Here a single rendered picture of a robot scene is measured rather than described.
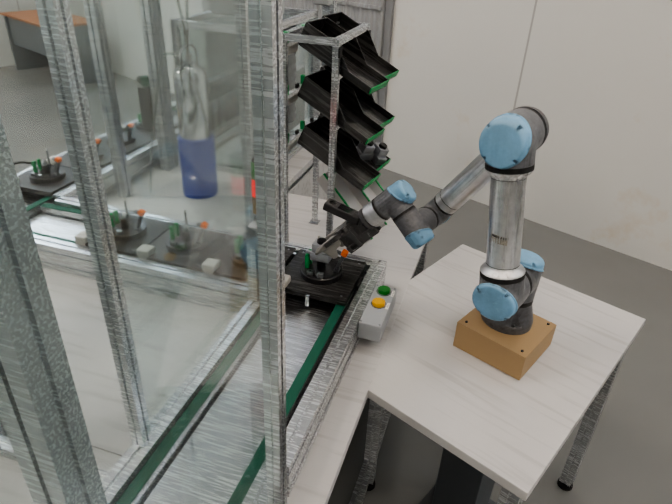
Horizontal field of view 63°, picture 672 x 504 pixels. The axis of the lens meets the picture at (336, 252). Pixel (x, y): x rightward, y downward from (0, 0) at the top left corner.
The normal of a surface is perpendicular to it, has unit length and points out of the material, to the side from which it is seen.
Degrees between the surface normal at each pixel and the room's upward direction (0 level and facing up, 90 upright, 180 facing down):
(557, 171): 90
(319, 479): 0
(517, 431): 0
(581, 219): 90
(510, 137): 81
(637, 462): 0
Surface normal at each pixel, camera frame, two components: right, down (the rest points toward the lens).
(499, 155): -0.60, 0.25
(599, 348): 0.04, -0.86
